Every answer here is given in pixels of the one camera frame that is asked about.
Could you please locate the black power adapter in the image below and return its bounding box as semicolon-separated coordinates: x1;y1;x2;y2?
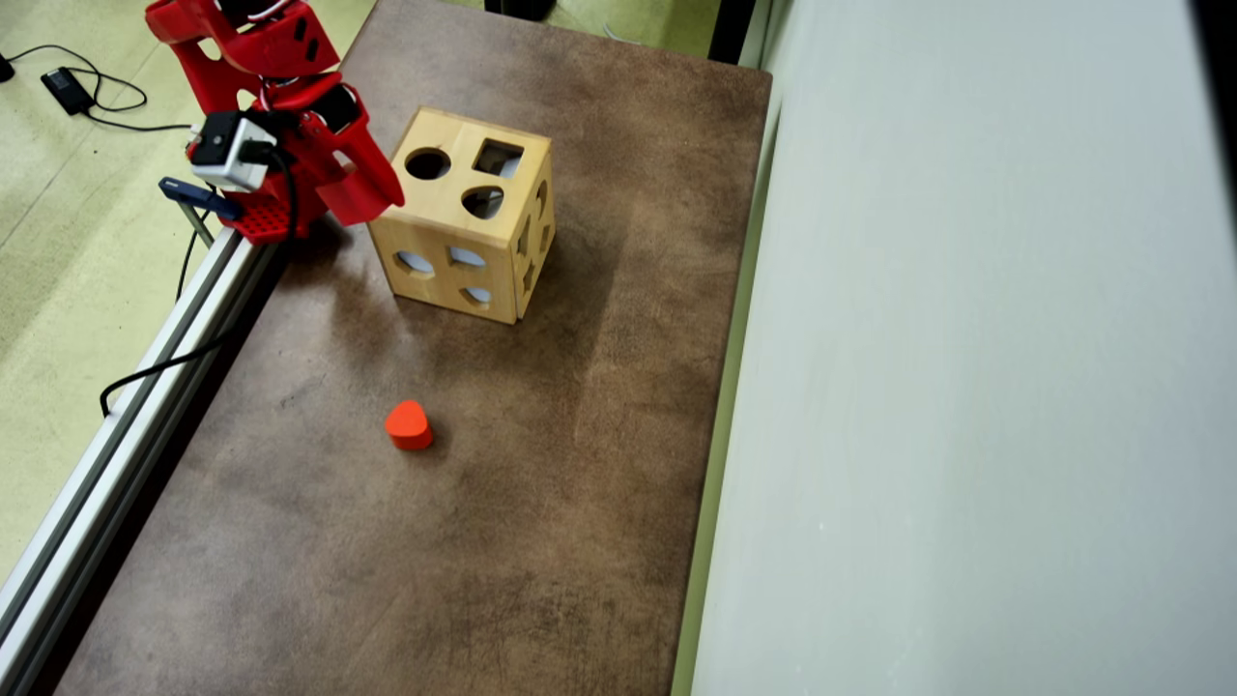
40;66;96;117

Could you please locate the blue table clamp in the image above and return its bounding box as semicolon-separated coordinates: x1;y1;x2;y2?
158;176;244;248

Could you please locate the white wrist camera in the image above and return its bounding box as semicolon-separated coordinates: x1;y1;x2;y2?
187;110;279;191

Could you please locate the thick black camera cable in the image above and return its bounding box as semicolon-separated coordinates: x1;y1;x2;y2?
100;135;301;419

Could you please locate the pale grey partition panel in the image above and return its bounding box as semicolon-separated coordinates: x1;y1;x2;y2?
674;0;1237;696

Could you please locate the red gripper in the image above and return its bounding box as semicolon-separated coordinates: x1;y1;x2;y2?
253;72;407;225

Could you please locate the dark vertical post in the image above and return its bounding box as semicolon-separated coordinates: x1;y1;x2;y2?
707;0;758;68

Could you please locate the aluminium profile rail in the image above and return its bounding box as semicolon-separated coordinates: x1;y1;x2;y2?
0;226;281;696

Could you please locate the black object on floor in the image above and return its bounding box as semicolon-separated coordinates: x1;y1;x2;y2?
483;0;559;23

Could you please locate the orange rounded triangle block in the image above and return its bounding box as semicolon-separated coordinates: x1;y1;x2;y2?
385;399;435;451

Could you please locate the wooden shape sorter box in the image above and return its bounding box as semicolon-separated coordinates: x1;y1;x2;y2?
365;105;557;326

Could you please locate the thin black adapter cable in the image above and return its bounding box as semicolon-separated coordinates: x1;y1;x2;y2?
0;43;194;133

